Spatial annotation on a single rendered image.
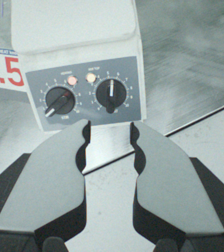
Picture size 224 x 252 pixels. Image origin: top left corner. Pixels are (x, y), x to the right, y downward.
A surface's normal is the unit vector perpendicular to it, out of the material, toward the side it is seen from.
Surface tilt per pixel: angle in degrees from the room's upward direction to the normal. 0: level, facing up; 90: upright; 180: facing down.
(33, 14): 0
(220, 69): 0
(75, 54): 30
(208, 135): 0
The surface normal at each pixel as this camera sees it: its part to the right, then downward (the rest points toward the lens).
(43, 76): 0.01, 0.47
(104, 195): -0.06, -0.03
